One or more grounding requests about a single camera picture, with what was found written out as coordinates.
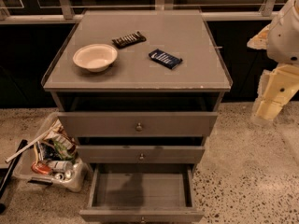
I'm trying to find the grey bottom drawer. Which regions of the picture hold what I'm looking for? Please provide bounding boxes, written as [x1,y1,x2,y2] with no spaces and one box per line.
[80,164,204,224]

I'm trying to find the grey drawer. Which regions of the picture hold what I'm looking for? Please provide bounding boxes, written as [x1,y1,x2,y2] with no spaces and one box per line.
[77,146,205,164]
[80,164,204,224]
[58,112,218,137]

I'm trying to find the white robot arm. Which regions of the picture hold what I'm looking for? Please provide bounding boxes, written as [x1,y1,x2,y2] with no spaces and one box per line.
[247,0,299,125]

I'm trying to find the grey drawer cabinet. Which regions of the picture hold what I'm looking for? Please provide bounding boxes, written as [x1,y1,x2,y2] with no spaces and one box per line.
[40,9,234,173]

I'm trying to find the grey middle drawer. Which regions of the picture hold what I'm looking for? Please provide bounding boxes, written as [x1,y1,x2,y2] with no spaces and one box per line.
[77,146,205,164]

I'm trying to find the grey top drawer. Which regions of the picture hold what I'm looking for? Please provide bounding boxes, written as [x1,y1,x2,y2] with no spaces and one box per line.
[58,112,218,137]

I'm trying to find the blue snack packet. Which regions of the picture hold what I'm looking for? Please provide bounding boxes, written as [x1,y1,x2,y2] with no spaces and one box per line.
[149,49,183,70]

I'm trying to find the dark striped snack bar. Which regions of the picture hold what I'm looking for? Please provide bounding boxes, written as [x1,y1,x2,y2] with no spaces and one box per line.
[112,32,147,49]

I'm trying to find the white paper bowl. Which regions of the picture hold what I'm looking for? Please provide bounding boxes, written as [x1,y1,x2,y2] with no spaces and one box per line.
[73,44,118,73]

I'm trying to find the green snack bag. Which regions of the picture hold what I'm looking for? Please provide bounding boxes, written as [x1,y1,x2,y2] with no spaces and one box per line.
[52,137,77,161]

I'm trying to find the silver can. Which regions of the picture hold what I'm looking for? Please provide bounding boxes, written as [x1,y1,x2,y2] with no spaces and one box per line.
[47,161,73,173]

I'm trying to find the clear plastic bin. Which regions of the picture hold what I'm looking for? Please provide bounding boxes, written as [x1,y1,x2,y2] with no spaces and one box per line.
[13,112,88,192]

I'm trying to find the red can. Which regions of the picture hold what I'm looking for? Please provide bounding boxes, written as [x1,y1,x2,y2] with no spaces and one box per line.
[31,162,52,175]

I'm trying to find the black bar on floor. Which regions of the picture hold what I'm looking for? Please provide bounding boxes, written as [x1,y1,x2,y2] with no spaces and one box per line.
[0,139,28,215]

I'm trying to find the white stick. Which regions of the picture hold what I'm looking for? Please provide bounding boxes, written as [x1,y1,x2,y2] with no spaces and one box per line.
[5,127,55,163]

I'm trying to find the white window frame rail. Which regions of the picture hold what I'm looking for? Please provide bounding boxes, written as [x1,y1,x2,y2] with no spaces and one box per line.
[0,0,287,23]

